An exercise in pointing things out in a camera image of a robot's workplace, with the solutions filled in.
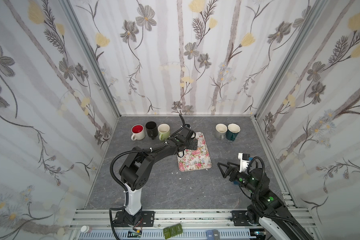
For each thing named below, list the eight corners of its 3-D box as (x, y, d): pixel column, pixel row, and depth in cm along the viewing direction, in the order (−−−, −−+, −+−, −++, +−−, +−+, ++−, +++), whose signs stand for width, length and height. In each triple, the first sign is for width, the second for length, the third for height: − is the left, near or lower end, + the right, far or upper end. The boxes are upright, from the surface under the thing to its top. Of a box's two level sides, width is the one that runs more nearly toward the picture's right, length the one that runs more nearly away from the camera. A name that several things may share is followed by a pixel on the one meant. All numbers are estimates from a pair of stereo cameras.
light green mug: (158, 144, 106) (156, 135, 97) (159, 132, 113) (158, 123, 104) (169, 144, 106) (168, 135, 97) (170, 132, 113) (169, 123, 104)
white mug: (133, 142, 106) (130, 135, 100) (132, 132, 112) (130, 125, 106) (146, 139, 108) (143, 133, 102) (144, 130, 114) (142, 123, 107)
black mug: (146, 140, 107) (144, 132, 100) (148, 129, 114) (146, 121, 107) (157, 140, 107) (156, 132, 100) (159, 129, 114) (158, 121, 107)
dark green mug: (220, 139, 109) (223, 129, 100) (227, 130, 114) (231, 121, 105) (230, 145, 106) (235, 136, 97) (237, 136, 111) (242, 127, 102)
